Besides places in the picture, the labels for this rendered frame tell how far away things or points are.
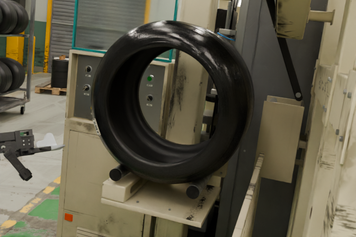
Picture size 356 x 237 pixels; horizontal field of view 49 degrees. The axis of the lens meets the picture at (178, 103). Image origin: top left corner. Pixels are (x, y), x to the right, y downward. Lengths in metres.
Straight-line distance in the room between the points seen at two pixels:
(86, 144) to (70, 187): 0.27
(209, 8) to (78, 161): 1.10
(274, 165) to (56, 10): 10.33
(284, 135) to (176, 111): 0.45
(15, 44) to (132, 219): 9.56
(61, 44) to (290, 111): 10.24
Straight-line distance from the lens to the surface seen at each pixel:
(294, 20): 1.34
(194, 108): 1.63
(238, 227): 0.92
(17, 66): 6.01
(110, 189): 1.42
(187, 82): 1.63
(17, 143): 1.33
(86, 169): 2.18
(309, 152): 1.56
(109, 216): 2.21
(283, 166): 1.56
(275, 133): 1.53
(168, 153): 1.58
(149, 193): 1.52
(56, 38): 11.51
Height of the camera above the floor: 1.39
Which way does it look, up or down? 9 degrees down
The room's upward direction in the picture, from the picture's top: 7 degrees clockwise
